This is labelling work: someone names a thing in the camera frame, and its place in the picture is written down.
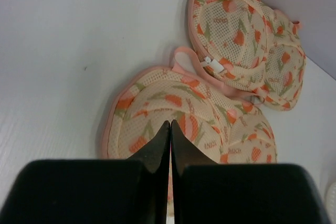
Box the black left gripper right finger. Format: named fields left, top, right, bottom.
left=170, top=121, right=330, bottom=223

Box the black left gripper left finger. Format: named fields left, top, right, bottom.
left=1, top=121, right=170, bottom=223

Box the floral mesh laundry bag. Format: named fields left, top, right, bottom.
left=188, top=0, right=306, bottom=111
left=101, top=47, right=277, bottom=164

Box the white perforated plastic basket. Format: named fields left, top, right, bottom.
left=325, top=181, right=336, bottom=222

